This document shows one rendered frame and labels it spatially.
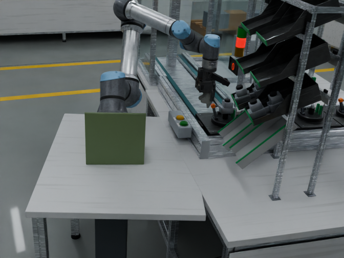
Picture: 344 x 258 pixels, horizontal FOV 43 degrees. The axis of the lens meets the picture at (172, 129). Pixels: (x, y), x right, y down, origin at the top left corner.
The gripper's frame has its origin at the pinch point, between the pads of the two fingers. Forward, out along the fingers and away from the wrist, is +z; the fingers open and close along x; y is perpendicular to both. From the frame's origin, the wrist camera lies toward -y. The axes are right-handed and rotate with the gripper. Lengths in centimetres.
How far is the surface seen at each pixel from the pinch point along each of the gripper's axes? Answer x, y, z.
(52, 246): -33, 81, 107
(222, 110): 2.2, -6.5, 2.0
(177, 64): -109, -15, 15
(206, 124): 2.1, 1.4, 9.6
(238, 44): -17.2, -19.5, -26.2
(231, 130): 21.2, -4.0, 3.6
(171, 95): -39.7, 8.1, 10.5
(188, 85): -66, -11, 15
